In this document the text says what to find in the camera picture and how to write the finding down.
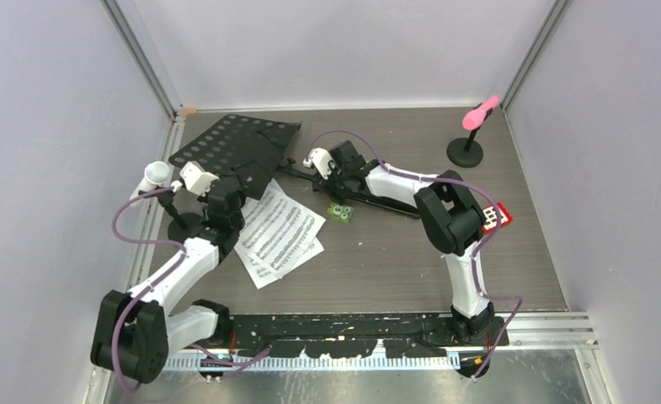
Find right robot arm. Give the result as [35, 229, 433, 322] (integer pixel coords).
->
[318, 141, 495, 346]

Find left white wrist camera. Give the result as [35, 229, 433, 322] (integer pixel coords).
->
[180, 161, 219, 196]

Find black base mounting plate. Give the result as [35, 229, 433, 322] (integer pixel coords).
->
[197, 313, 509, 359]

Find red white cube block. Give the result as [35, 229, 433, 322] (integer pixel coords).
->
[482, 201, 514, 235]

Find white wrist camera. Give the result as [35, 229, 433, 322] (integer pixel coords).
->
[180, 161, 219, 196]
[302, 147, 336, 180]

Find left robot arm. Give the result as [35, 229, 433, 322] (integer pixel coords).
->
[90, 114, 301, 384]

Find sheet music page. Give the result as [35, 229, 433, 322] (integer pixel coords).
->
[233, 237, 325, 290]
[236, 179, 326, 278]

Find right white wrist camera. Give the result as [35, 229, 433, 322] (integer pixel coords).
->
[302, 147, 336, 180]

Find black round microphone stand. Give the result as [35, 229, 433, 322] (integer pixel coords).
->
[446, 110, 493, 168]

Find black music stand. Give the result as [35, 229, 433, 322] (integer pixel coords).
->
[168, 114, 419, 219]

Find white toy microphone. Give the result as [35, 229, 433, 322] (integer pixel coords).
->
[130, 161, 172, 199]

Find green owl number block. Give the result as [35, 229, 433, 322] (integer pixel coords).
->
[327, 202, 354, 224]

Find pink toy microphone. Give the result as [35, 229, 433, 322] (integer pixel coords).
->
[461, 95, 501, 130]

